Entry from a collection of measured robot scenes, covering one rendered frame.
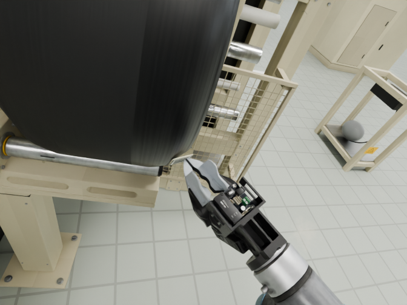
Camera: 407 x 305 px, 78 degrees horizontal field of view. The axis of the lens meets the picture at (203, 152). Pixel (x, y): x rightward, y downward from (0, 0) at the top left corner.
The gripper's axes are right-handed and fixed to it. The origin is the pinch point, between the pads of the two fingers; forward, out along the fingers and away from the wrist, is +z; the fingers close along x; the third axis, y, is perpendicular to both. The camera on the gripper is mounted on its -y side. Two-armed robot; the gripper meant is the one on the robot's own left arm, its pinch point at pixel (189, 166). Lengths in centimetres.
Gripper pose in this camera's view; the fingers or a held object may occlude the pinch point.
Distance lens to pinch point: 47.2
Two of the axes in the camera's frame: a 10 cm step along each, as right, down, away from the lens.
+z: -6.3, -7.2, 3.0
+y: 1.0, -4.6, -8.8
